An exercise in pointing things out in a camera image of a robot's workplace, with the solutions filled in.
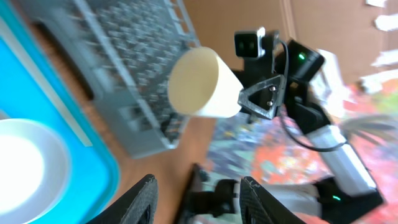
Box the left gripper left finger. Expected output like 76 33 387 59
87 174 159 224

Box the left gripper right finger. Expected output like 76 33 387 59
239 176 305 224

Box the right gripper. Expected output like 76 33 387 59
232 30 286 120

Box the white cup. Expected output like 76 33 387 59
168 47 243 118

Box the white round plate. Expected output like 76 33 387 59
1 118 72 223

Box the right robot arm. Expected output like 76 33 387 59
234 28 384 223

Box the grey dishwasher rack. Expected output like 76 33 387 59
20 0 200 159

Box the teal serving tray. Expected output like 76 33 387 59
1 1 119 223

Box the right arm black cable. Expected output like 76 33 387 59
276 39 348 153

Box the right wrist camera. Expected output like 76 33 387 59
234 27 266 59

